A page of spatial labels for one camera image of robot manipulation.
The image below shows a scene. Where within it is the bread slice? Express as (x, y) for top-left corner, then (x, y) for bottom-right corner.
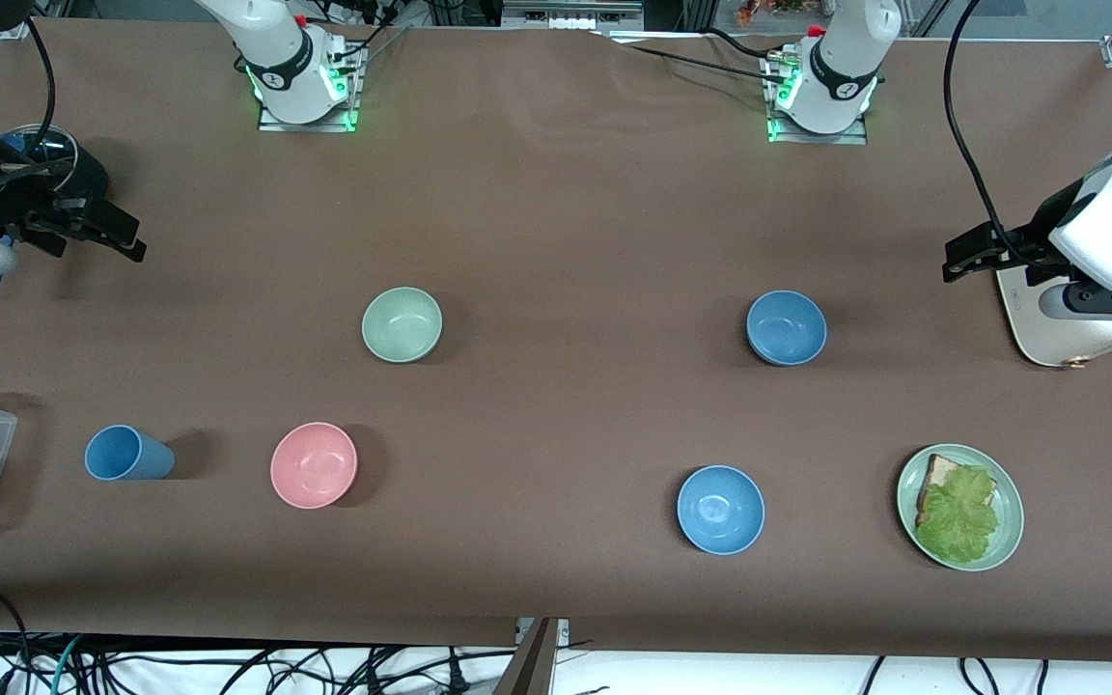
(916, 454), (998, 527)

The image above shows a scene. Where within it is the teal cable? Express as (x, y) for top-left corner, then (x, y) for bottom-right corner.
(49, 635), (86, 695)

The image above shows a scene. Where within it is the blue cup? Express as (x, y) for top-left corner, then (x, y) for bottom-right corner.
(84, 425), (176, 482)

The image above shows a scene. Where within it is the cream toaster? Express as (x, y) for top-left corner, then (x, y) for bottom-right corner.
(995, 265), (1112, 370)

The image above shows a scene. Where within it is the pink bowl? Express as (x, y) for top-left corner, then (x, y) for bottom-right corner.
(269, 422), (360, 510)

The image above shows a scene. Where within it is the dark metal beam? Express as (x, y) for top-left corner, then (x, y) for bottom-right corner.
(493, 618), (559, 695)

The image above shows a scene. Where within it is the metal mounting bracket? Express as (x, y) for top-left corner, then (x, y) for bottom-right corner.
(515, 618), (571, 646)

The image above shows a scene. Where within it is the grey power strip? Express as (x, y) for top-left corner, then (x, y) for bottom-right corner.
(501, 0), (646, 32)

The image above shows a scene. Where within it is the green bowl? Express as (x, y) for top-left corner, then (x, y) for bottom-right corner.
(361, 287), (444, 365)

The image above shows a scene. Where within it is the black round container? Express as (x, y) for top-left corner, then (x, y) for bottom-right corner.
(0, 124), (111, 229)

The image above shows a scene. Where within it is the green plate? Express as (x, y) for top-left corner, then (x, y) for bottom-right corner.
(896, 443), (1026, 572)

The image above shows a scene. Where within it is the blue bowl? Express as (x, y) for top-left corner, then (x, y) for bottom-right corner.
(677, 465), (766, 556)
(745, 290), (828, 368)

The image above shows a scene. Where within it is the green lettuce leaf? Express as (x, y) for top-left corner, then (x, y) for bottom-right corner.
(915, 465), (1001, 566)

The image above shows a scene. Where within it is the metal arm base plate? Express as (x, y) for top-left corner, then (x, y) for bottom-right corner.
(766, 56), (870, 147)
(257, 69), (361, 134)

